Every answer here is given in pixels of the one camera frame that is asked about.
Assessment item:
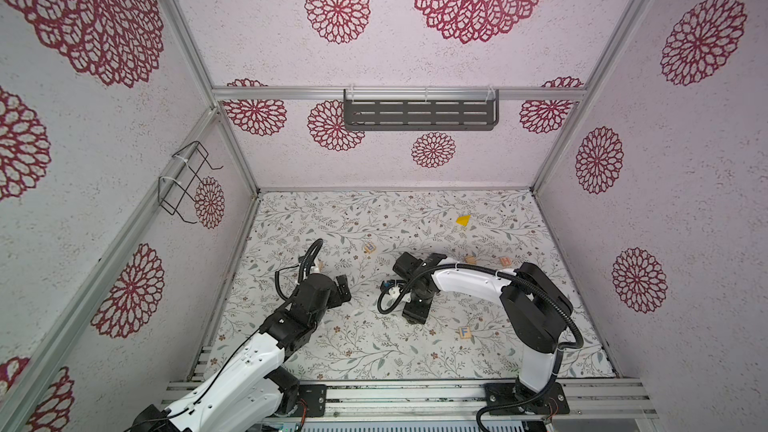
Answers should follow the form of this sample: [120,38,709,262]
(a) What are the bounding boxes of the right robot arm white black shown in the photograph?
[376,253,584,397]

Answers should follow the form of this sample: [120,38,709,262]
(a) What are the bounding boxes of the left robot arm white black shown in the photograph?
[128,239,351,431]

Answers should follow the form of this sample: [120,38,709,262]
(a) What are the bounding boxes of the yellow triangle wood block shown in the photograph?
[456,215,471,227]

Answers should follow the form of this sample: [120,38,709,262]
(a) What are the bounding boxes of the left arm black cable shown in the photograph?
[274,238,325,301]

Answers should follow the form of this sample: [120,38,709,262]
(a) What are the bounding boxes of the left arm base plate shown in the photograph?
[286,383,328,419]

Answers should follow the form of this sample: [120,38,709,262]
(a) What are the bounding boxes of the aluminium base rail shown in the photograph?
[152,377,661,424]

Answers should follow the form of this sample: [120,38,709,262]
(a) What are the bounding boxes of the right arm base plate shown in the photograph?
[483,382,570,417]

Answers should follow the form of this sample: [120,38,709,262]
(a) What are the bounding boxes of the black wire wall basket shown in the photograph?
[156,141,226,230]

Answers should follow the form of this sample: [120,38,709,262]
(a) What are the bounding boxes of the grey metal wall shelf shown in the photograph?
[342,90,500,132]

